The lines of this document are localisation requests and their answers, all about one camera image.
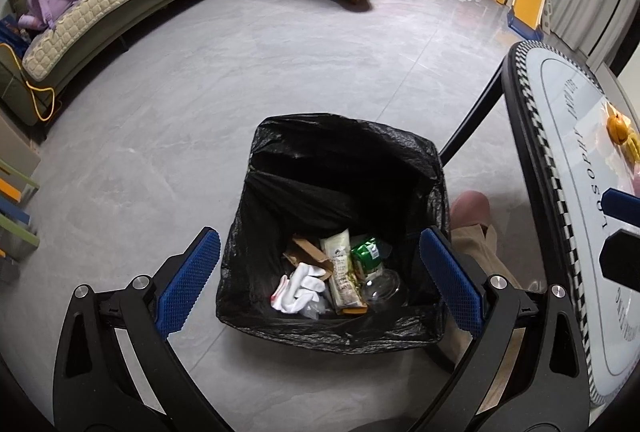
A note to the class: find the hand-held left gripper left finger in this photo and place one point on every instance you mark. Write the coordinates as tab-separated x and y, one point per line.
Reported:
187	282

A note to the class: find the yellow banana peel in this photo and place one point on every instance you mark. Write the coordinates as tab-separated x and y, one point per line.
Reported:
632	147

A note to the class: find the blue bag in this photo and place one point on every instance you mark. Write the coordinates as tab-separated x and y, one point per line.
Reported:
12	37

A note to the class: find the small clear plastic wrap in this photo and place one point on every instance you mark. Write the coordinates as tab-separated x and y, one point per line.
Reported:
315	310

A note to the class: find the clear plastic cup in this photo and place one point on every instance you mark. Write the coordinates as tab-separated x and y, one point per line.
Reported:
382	284

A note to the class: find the brown cardboard piece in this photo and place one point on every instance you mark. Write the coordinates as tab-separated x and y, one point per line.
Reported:
307	252

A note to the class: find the green snack packet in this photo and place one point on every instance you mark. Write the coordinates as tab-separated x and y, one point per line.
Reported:
366	254

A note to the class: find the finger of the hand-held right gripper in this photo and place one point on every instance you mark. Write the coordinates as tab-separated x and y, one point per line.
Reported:
622	207
622	257

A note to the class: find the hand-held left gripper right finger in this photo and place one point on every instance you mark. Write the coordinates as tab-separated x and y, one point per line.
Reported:
450	282

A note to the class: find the colourful wooden shelf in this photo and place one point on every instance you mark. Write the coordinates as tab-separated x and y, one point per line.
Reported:
17	212

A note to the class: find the white sock bundle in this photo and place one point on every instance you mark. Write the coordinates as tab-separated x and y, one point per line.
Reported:
300	287

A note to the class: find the black table leg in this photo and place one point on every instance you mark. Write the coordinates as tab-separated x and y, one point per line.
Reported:
475	117

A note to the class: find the person's bare knee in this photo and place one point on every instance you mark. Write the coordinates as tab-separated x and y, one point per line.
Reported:
470	209

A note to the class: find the bin with black bag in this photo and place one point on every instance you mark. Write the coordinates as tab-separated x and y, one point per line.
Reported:
325	172

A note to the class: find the long cream printed packet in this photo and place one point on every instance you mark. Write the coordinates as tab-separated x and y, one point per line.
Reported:
342	272

